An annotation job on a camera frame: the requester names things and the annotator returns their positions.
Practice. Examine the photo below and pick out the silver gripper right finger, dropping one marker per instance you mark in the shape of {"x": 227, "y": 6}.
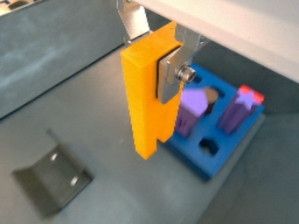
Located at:
{"x": 174, "y": 65}

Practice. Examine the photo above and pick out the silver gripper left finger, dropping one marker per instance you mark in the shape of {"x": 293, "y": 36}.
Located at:
{"x": 134, "y": 18}

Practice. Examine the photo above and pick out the yellow double-square block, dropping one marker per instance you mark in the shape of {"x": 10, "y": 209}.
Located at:
{"x": 153, "y": 118}

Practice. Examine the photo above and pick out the blue shape-sorter board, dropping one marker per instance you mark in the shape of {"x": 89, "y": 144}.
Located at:
{"x": 207, "y": 147}

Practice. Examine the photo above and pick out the purple triangular peg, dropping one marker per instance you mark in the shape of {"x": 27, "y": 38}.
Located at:
{"x": 194, "y": 104}

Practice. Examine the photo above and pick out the brown cylinder peg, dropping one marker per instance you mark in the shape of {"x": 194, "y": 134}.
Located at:
{"x": 213, "y": 96}

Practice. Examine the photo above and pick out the red rounded peg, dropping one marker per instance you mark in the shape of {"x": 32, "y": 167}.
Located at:
{"x": 255, "y": 94}

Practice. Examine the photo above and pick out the purple star peg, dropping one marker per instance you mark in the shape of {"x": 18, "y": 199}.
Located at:
{"x": 238, "y": 111}

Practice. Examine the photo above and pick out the black curved holder bracket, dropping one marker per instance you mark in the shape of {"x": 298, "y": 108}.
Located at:
{"x": 54, "y": 180}

